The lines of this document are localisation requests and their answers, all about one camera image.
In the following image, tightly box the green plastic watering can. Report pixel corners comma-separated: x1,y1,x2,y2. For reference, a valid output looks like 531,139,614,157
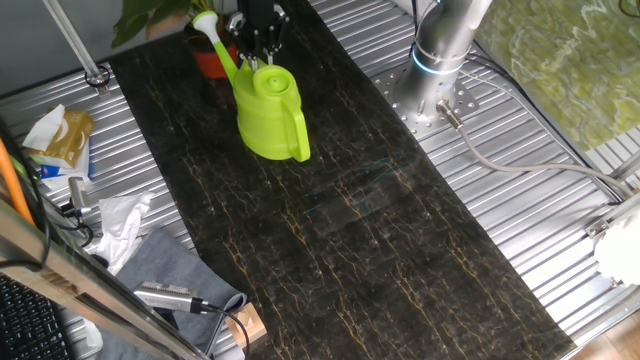
192,10,312,164

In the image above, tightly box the black keyboard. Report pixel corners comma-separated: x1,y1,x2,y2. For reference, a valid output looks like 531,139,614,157
0,272,71,360

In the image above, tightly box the aluminium frame bar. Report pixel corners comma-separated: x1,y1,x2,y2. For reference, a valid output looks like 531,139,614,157
0,199,211,360

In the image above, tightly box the anthurium plant with broad leaves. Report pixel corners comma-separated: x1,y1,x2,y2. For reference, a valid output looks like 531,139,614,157
110,0,226,50

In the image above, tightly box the dark marbled table mat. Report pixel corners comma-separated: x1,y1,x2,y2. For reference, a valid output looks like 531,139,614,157
108,0,576,360

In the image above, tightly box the grey robot cable with connector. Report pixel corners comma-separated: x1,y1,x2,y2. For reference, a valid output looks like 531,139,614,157
435,99,636,199

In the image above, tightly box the silver finned camera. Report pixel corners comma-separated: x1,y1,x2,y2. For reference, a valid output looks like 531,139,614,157
132,280,211,315

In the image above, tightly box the yellow tissue box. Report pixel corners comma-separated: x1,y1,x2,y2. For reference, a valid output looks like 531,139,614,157
23,103,96,169

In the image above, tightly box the red plant pot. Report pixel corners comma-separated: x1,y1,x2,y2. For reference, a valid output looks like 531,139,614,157
184,34,239,80

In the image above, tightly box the grey towel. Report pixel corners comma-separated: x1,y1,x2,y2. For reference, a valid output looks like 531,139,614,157
97,228,249,360

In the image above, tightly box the silver support pole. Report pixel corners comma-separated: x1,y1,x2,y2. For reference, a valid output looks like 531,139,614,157
42,0,111,96

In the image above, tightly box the small silver camera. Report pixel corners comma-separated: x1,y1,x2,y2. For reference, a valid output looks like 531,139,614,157
67,176,94,219

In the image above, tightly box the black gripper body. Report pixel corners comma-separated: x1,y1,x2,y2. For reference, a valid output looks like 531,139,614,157
225,0,291,59

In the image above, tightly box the blue and white box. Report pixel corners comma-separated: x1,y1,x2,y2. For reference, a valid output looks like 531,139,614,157
29,139,94,191

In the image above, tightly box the green marbled sheet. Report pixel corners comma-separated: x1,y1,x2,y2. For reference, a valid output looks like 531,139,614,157
472,0,640,154

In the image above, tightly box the crumpled white tissue paper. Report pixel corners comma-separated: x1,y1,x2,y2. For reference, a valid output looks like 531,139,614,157
89,191,156,276

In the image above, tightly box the wooden block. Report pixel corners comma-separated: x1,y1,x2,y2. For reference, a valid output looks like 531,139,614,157
224,301,269,350

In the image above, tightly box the orange tube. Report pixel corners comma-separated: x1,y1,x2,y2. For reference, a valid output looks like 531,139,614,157
0,137,36,226

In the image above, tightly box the black camera cable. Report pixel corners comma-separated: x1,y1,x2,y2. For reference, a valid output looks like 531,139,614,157
199,299,251,360

